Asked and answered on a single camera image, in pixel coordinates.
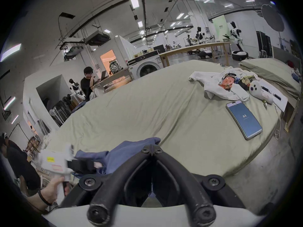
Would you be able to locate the smartphone with blue screen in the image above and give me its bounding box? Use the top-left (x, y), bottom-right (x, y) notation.
top-left (225, 101), bottom-right (263, 140)

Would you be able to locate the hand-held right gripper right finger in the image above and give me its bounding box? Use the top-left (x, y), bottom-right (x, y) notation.
top-left (153, 145), bottom-right (246, 227)

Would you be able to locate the white black humanoid robot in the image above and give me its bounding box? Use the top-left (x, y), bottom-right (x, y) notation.
top-left (224, 21), bottom-right (249, 61)
top-left (194, 27), bottom-right (214, 60)

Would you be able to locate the long wooden table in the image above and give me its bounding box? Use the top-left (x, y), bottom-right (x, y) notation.
top-left (159, 42), bottom-right (231, 68)

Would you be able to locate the white washing machine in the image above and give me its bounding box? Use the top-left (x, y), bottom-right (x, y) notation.
top-left (127, 50), bottom-right (164, 80)

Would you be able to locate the white flat board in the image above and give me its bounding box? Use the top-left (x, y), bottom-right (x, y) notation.
top-left (259, 78), bottom-right (289, 113)

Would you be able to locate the person's left forearm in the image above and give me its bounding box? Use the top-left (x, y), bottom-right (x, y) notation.
top-left (26, 191), bottom-right (52, 214)

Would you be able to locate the grey photo umbrella on stand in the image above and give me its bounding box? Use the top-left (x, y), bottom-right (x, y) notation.
top-left (260, 4), bottom-right (285, 50)

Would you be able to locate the grey padded headboard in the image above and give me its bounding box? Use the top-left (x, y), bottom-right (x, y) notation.
top-left (272, 46), bottom-right (303, 66)

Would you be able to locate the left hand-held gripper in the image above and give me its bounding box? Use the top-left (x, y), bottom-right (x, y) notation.
top-left (38, 144), bottom-right (106, 197)

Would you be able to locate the dark snack bag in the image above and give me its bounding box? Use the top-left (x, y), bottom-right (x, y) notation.
top-left (234, 76), bottom-right (255, 91)

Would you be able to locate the person's left hand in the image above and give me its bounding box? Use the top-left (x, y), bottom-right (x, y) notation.
top-left (39, 176), bottom-right (69, 207)

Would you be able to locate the pale green pillow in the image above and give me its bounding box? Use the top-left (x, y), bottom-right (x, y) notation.
top-left (239, 58), bottom-right (302, 99)

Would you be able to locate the white plush toy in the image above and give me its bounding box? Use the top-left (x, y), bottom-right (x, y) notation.
top-left (249, 80), bottom-right (274, 105)

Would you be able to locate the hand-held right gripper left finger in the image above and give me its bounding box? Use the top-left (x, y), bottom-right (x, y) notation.
top-left (59, 145), bottom-right (152, 226)

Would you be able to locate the white cable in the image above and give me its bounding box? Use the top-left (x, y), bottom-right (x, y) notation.
top-left (274, 103), bottom-right (282, 139)

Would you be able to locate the person's body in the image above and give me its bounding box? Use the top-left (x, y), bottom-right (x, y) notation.
top-left (0, 133), bottom-right (42, 198)

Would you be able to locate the wooden desk with laptop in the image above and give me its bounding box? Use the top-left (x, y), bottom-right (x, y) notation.
top-left (91, 68), bottom-right (133, 94)

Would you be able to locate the white printed garment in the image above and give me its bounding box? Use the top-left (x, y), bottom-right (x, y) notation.
top-left (189, 66), bottom-right (259, 102)

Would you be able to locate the blue shirt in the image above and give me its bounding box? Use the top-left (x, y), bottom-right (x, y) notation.
top-left (71, 137), bottom-right (162, 199)

